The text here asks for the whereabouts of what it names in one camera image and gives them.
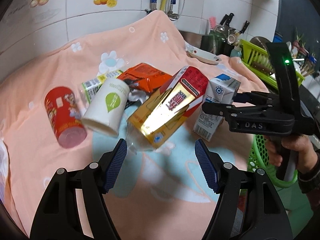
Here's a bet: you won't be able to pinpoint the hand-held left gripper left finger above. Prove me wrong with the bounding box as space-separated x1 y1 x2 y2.
30 138 128 240

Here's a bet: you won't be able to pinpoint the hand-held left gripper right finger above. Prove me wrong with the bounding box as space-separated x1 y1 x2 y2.
194 139 293 240

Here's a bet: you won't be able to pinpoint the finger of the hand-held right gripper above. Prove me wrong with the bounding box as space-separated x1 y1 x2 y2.
201 102 275 117
234 91 278 106

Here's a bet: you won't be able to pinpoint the blue white milk carton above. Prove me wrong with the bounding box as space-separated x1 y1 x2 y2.
193 73 242 141

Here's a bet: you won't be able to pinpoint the red and gold box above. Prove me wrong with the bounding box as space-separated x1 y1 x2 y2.
127 65 210 149

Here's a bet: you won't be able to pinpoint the green plastic basket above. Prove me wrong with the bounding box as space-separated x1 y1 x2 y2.
247 133 301 190

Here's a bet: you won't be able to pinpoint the white lidded paper cup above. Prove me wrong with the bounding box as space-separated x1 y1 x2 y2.
81 78 131 138

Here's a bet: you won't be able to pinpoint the red cylindrical can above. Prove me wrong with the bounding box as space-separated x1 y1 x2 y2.
44 86 88 149

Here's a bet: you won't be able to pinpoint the orange foil packet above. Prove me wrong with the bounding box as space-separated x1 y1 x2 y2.
117 63 173 99

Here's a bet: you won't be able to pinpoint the green yellow small carton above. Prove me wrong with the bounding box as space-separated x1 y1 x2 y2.
81 69 124 104

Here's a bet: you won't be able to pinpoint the person's right forearm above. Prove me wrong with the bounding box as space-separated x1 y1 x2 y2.
297 152 320 195

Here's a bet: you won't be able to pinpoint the person's right hand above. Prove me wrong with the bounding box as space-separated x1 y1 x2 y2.
265 134 318 175

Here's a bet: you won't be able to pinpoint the clear plastic cup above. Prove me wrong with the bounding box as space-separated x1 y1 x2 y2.
124 129 153 155

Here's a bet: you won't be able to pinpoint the green plastic dish rack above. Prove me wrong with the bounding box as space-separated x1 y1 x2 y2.
238 39 306 91

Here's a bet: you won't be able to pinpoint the bunch of green onions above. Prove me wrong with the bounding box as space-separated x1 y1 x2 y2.
291 27 319 78

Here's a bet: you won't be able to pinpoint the white patterned plate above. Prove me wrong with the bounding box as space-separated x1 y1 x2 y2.
186 47 223 65

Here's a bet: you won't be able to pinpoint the black utensil holder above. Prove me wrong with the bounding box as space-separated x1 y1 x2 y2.
200 30 242 56

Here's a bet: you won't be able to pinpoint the round metal lid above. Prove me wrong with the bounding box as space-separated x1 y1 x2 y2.
249 36 272 50

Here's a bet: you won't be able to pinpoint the pale cloth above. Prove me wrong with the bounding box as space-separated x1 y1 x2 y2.
0 137 10 205

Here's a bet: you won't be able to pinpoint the peach flower print blanket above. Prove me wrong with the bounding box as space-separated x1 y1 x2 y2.
0 10 278 240

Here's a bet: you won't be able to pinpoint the wooden handled cleaver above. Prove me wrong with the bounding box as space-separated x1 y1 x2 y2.
250 60 275 76

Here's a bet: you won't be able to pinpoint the black handled knife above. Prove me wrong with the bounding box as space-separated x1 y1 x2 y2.
238 20 251 35
219 13 235 27

